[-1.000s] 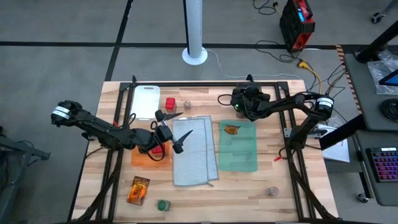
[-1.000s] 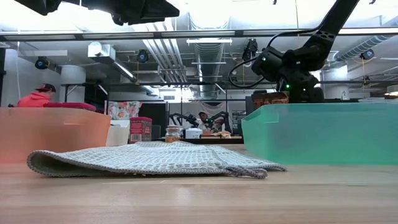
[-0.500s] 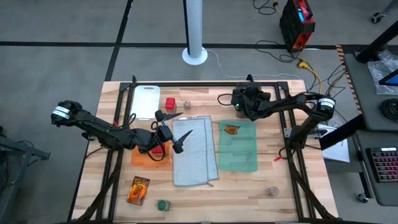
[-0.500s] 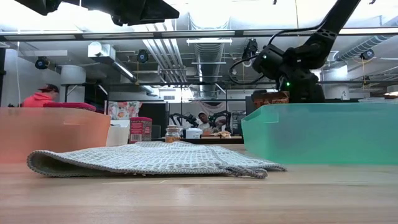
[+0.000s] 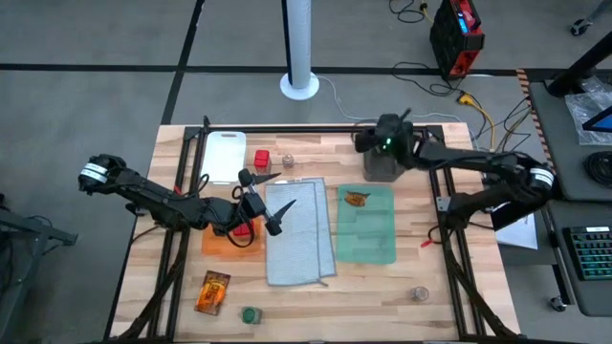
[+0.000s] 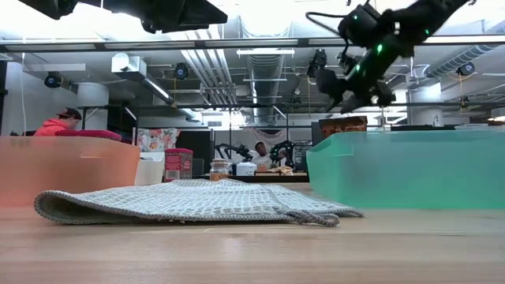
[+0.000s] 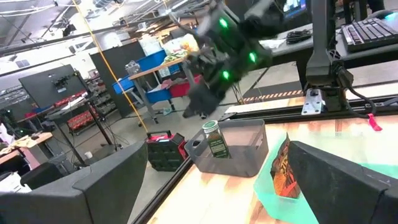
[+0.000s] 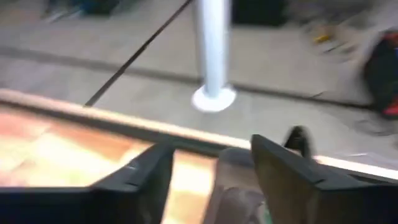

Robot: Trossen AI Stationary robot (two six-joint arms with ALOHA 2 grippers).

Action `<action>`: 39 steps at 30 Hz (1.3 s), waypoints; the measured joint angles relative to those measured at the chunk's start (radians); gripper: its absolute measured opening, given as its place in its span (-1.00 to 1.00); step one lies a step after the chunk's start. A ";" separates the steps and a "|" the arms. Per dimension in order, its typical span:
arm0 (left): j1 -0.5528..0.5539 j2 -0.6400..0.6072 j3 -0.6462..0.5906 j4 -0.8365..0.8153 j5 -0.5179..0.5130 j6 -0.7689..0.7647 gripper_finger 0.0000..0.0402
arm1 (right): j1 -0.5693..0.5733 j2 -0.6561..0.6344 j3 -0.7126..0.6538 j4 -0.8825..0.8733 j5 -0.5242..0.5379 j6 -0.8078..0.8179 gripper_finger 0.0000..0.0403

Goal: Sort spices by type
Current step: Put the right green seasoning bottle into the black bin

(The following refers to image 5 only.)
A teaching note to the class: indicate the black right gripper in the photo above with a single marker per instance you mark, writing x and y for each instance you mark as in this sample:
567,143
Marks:
389,138

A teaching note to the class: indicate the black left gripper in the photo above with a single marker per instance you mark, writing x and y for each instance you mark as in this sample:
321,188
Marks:
253,205

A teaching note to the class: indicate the glass spice jar cork lid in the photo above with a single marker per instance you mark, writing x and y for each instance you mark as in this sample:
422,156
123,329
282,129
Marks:
288,161

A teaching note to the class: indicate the orange spice packet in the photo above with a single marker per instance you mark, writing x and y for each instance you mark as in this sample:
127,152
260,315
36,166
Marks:
356,198
212,291

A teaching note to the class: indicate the glass spice jar grey lid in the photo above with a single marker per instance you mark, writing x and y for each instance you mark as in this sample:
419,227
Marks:
420,294

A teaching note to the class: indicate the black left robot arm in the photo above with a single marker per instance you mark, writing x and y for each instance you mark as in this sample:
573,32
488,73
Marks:
153,198

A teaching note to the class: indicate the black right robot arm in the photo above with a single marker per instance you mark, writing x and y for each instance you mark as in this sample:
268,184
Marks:
478,160

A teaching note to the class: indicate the smoke grey plastic bin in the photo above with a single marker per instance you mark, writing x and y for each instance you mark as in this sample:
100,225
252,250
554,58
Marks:
382,174

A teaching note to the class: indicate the grey woven dish cloth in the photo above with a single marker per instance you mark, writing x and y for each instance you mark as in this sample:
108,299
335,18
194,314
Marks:
296,248

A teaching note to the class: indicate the white plastic bin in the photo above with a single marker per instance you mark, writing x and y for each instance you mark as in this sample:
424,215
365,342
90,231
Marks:
222,157

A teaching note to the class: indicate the orange translucent plastic bin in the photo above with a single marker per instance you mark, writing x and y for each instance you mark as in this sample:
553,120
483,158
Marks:
212,248

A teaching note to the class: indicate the green silicone mat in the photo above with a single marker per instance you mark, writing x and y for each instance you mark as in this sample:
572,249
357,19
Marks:
368,239

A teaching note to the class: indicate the red and black tool case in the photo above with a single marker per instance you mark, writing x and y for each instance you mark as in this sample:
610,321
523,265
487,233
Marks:
454,38

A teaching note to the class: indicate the tower fan with round base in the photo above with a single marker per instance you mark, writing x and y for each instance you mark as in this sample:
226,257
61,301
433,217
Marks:
299,48

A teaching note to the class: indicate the white paper sheet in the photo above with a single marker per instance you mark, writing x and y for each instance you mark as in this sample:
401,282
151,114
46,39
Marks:
518,236

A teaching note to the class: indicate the dark grey desk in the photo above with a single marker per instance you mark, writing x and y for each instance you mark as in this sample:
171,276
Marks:
574,181
593,301

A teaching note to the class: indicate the clear plastic bag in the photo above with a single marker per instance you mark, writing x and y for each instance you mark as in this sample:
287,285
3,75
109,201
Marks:
585,112

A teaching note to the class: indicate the black slanted beam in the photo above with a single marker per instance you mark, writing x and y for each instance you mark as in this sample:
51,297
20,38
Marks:
578,64

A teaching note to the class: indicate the blue screen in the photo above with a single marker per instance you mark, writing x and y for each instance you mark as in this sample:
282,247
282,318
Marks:
600,122

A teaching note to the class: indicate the chair caster wheel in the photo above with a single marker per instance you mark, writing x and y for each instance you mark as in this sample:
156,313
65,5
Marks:
579,27
558,303

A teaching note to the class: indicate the backlit keyboard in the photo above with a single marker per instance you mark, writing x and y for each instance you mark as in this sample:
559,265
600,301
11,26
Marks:
590,253

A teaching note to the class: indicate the black metal stand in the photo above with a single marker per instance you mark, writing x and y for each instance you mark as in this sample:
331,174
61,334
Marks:
38,234

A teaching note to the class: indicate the black aluminium rig frame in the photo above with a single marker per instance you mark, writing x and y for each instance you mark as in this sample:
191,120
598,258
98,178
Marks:
311,129

